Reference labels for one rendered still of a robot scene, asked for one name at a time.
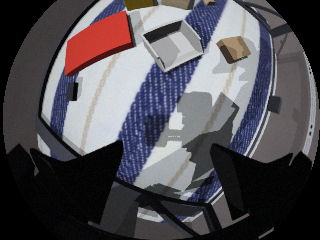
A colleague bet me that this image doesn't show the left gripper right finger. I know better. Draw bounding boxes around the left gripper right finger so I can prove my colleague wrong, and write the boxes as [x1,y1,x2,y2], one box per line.
[210,143,293,221]

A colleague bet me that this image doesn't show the red flat rectangular slab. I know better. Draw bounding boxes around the red flat rectangular slab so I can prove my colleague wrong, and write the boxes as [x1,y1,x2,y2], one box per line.
[65,11,134,77]

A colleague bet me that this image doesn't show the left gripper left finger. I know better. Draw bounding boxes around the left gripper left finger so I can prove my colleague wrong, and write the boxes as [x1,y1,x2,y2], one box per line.
[30,140,124,225]

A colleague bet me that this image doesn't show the yellow block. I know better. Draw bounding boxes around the yellow block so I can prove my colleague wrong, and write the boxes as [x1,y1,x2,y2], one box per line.
[124,0,154,11]

